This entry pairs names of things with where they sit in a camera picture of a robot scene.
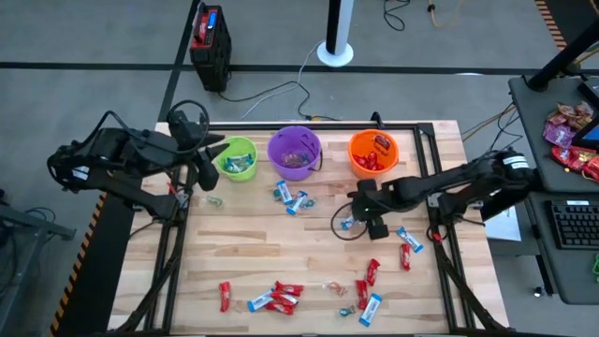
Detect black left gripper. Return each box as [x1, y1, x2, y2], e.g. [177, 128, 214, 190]
[175, 130, 231, 165]

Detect orange ring pop candy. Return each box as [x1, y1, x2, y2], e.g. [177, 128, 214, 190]
[322, 279, 350, 299]

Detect purple candy bag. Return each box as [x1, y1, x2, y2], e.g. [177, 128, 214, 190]
[542, 121, 577, 150]

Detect red candy pile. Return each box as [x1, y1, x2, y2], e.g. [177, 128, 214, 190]
[550, 144, 599, 183]

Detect brown candy bags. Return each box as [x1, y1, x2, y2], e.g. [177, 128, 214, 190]
[547, 100, 595, 130]

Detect orange plastic bucket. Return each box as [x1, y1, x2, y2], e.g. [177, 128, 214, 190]
[347, 128, 402, 182]

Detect green plastic bucket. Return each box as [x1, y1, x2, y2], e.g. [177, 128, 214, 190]
[213, 135, 259, 183]

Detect purple plastic bucket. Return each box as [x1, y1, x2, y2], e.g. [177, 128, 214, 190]
[266, 125, 324, 183]

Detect red black tool case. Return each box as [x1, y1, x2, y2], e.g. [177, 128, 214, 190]
[188, 1, 233, 93]

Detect white paper sheet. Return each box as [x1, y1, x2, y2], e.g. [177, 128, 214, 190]
[484, 205, 523, 242]

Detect grey side desk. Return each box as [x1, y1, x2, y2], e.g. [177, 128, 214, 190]
[507, 74, 599, 306]

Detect black metal stand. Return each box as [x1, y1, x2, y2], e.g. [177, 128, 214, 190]
[0, 186, 78, 300]

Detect black keyboard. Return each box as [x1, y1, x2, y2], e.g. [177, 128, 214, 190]
[544, 199, 599, 251]

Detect black laptop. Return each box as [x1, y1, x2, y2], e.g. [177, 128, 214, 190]
[573, 77, 599, 151]

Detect black monitor pole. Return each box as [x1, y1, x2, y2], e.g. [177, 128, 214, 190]
[526, 17, 599, 93]

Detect orange black hazard tape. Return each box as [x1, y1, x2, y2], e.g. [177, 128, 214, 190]
[534, 0, 567, 51]

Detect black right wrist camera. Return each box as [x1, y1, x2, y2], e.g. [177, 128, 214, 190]
[367, 222, 390, 242]

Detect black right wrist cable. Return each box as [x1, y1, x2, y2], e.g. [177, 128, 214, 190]
[329, 200, 371, 242]

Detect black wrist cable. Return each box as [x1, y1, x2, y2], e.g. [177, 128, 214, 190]
[329, 200, 371, 242]
[166, 98, 211, 155]

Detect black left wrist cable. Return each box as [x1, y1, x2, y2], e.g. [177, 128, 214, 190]
[166, 98, 211, 155]

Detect white floor cable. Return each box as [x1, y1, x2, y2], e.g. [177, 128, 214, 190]
[241, 40, 327, 121]

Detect desk side cables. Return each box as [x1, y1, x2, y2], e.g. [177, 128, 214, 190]
[470, 101, 524, 141]

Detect white black post stand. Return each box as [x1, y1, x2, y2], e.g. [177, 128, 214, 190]
[315, 0, 356, 68]

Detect black hazard striped base plate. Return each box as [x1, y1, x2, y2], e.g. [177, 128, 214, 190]
[46, 191, 141, 337]

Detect black looped floor cable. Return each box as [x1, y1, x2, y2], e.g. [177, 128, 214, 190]
[382, 0, 413, 33]

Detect yellow floor cable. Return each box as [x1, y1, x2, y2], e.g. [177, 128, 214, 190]
[425, 0, 465, 29]

